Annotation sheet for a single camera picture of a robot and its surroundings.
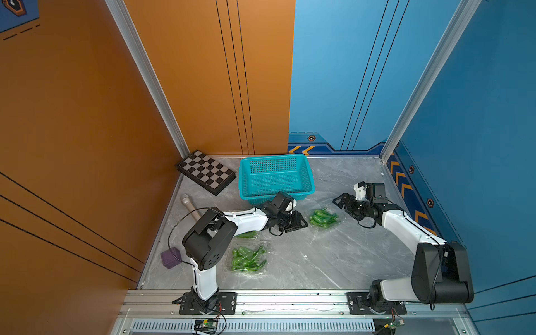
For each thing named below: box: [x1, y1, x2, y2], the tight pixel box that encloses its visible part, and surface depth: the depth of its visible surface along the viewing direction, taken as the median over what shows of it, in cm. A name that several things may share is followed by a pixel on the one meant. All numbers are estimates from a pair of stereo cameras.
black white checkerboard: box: [175, 150, 237, 197], surface depth 111 cm
